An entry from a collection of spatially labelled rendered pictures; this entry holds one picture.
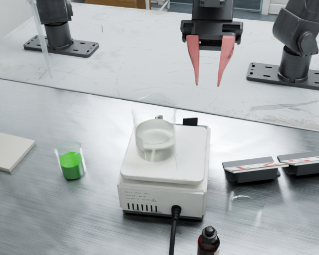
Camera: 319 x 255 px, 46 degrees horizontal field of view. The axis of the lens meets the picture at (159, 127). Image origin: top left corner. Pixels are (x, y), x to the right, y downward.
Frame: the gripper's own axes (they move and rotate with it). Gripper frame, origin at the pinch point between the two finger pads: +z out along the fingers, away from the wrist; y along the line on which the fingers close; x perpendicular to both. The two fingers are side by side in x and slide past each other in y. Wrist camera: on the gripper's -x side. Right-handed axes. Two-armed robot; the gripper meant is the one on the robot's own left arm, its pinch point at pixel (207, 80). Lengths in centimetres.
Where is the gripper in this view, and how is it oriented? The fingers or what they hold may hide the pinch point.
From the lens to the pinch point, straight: 64.3
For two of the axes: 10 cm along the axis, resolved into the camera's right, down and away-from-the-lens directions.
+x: 1.3, 1.8, 9.7
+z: -0.9, 9.8, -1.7
